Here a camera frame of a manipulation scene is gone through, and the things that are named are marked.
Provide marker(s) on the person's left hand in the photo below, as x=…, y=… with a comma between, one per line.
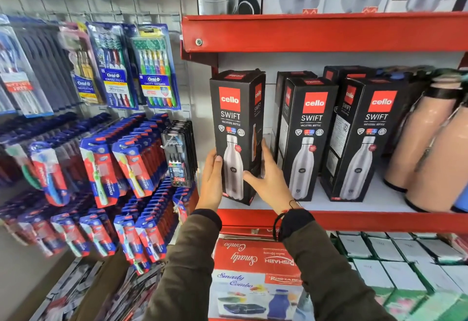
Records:
x=209, y=189

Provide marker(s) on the person's right hand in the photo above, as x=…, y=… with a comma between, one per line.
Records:
x=272, y=191

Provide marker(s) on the person's left thumb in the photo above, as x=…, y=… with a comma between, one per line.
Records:
x=218, y=169

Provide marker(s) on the person's right thumb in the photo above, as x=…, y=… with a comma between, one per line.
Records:
x=252, y=178

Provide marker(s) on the black steel bottle box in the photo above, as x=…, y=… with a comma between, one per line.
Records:
x=310, y=141
x=365, y=141
x=347, y=72
x=237, y=119
x=283, y=79

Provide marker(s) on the person's left forearm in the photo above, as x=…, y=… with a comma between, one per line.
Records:
x=186, y=269

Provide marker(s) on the person's right forearm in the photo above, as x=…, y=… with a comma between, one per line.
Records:
x=329, y=277

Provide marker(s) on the row of black toothbrush packs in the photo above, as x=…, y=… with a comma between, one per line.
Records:
x=179, y=152

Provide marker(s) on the black thread wristband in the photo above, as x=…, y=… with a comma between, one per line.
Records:
x=276, y=222

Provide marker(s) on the red lunch box carton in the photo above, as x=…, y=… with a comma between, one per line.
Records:
x=252, y=277

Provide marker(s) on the red metal shelf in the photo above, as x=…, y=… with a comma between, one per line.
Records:
x=358, y=220
x=321, y=31

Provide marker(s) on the row of red-blue toothbrush packets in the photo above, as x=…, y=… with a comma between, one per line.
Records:
x=95, y=229
x=102, y=163

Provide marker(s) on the blue green toothbrush pack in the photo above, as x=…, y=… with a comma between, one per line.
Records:
x=155, y=68

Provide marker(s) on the blue multicolour toothbrush pack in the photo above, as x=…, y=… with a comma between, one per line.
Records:
x=113, y=68

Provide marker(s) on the pink yellow toothbrush pack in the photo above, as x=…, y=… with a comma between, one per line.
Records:
x=83, y=68

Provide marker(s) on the stack of white green boxes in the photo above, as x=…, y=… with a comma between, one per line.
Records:
x=398, y=269

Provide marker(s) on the pile of grey packets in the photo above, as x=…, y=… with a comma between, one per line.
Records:
x=69, y=295

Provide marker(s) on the row of dark toothbrush packs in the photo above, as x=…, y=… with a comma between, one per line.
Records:
x=51, y=64

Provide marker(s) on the blue flask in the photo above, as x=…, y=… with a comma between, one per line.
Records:
x=462, y=200

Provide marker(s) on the grey white toothbrush pack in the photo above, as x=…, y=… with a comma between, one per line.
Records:
x=20, y=75

